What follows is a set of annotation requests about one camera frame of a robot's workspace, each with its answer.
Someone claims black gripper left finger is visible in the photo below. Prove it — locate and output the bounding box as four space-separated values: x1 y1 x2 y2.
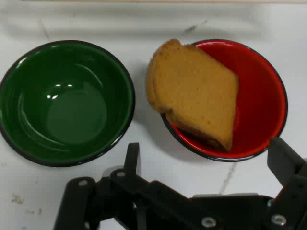
53 142 190 230

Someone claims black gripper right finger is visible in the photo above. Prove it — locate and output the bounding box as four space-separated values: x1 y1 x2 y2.
258 137 307 230

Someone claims red enamel bowl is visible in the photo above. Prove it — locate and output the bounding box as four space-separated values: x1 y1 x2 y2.
160 39 288 162

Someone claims green enamel bowl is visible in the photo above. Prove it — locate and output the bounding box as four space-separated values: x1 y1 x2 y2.
0 40 136 168

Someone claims brown bread slice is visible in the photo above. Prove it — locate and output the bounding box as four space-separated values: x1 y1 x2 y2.
145 38 240 153

